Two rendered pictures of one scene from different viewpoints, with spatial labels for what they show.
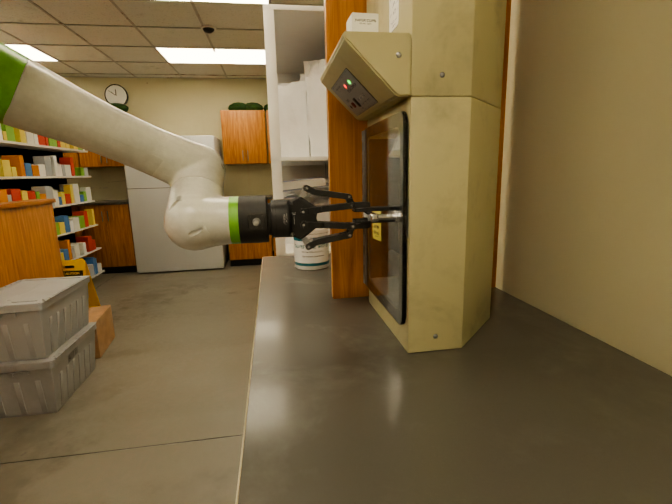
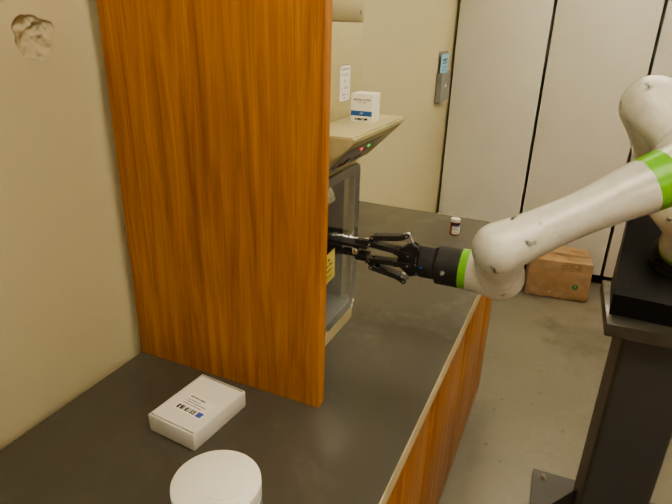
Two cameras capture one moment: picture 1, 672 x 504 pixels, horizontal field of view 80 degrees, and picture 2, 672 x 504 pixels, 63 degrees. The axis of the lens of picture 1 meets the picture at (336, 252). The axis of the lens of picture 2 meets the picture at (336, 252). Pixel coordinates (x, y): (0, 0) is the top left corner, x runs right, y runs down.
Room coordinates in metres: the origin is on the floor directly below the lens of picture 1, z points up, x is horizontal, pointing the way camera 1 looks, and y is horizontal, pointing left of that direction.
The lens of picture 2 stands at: (1.89, 0.55, 1.71)
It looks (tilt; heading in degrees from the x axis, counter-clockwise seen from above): 23 degrees down; 212
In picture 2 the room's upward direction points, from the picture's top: 2 degrees clockwise
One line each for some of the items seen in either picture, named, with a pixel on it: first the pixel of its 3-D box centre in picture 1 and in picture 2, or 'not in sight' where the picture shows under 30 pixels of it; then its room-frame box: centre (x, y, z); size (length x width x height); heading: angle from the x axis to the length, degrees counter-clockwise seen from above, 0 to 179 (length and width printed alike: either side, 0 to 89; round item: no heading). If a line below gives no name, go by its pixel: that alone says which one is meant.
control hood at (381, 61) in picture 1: (357, 85); (356, 146); (0.87, -0.05, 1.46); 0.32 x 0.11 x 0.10; 9
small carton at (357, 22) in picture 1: (362, 35); (365, 106); (0.82, -0.06, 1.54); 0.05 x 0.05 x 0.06; 10
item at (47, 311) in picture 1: (35, 315); not in sight; (2.26, 1.79, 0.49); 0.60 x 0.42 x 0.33; 9
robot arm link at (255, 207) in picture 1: (255, 219); (448, 265); (0.78, 0.15, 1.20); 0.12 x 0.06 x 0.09; 9
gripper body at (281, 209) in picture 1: (293, 217); (417, 259); (0.79, 0.08, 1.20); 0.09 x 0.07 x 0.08; 99
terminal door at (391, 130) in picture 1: (382, 216); (332, 255); (0.87, -0.10, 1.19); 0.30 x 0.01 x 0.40; 9
